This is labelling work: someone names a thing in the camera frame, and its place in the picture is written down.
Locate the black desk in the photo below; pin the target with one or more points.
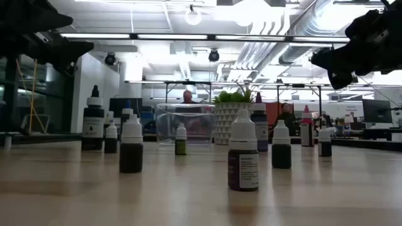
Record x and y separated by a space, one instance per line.
377 133

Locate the small purple food colouring bottle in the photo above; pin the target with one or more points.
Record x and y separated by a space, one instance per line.
243 169

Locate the person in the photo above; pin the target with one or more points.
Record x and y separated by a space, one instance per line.
187 96
286 117

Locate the clear plastic container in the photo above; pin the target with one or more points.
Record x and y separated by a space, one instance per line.
163 125

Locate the blue storage bin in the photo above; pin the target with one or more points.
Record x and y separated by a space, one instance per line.
146 117

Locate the linear ceiling light bar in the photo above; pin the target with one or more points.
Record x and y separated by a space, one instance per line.
94 36

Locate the small dark food colouring bottle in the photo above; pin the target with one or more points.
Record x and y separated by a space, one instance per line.
110 144
131 157
325 149

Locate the large red food colouring bottle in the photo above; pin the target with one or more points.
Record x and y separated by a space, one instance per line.
307 132

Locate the white cylinder post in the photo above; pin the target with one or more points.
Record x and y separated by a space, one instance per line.
7 142

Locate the black metal rig stand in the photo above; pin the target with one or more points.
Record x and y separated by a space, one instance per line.
188 83
298 85

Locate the small yellow-green food colouring bottle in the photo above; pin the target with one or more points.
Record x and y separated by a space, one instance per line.
181 147

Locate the large violet food colouring bottle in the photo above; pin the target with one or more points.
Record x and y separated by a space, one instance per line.
262 132

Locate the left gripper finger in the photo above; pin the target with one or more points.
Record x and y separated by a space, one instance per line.
63 50
44 15

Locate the grey chair frame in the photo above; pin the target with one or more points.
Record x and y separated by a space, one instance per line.
37 124

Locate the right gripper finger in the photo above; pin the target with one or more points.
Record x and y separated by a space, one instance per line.
351 59
367 28

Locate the black computer monitor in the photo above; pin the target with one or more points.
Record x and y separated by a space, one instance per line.
377 111
116 106

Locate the black ceiling spotlight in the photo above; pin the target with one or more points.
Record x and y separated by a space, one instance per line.
110 59
214 56

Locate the large blue food colouring bottle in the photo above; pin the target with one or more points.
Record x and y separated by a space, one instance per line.
127 110

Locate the large black food colouring bottle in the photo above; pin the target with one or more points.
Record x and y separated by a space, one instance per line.
93 125

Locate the orange partition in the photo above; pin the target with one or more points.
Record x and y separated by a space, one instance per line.
273 110

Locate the small teal food colouring bottle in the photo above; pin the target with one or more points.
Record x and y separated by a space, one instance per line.
281 157

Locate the succulent in white patterned pot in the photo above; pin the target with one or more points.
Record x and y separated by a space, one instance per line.
226 122

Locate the black aluminium rig frame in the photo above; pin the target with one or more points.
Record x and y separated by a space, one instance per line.
47 138

